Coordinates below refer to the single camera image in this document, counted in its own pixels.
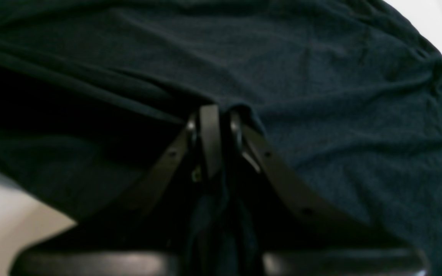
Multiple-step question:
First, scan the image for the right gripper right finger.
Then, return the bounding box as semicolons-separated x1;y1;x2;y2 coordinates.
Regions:
229;111;430;276

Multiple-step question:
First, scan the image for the black t-shirt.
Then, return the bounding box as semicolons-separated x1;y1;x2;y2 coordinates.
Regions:
0;0;442;276

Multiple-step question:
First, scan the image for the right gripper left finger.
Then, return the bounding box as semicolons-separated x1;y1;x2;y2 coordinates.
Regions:
10;105;221;276

